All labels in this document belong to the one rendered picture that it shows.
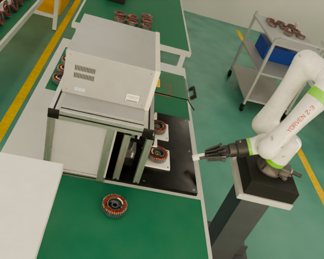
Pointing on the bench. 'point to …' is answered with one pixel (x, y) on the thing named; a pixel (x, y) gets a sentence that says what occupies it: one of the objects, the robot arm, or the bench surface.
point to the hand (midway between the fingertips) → (198, 156)
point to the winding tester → (112, 62)
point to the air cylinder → (131, 150)
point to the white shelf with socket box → (19, 203)
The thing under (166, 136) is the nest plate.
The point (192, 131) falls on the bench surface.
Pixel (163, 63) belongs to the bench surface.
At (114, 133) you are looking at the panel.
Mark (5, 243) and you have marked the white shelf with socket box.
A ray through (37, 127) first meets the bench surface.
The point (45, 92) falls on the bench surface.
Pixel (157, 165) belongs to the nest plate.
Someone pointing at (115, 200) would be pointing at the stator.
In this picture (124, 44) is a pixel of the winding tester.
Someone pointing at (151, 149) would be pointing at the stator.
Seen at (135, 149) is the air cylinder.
